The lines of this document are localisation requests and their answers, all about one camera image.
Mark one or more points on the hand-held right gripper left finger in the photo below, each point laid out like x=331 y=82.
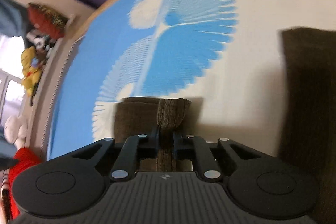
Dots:
x=155 y=136

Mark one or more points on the window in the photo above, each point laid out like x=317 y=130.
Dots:
x=11 y=77

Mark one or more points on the yellow plush toy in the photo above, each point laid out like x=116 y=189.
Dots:
x=30 y=69

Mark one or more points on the red patterned cushion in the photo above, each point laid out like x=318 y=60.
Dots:
x=44 y=19

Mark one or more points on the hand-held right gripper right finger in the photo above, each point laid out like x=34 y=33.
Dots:
x=176 y=138

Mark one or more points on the blue-grey curtain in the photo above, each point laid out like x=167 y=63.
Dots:
x=11 y=16

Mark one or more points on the red blanket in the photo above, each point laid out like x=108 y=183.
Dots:
x=23 y=161

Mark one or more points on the blue and white bed sheet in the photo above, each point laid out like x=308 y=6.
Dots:
x=183 y=43

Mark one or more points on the black and white plush toy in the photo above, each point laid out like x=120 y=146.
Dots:
x=39 y=41

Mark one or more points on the beige padded headboard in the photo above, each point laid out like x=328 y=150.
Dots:
x=56 y=77

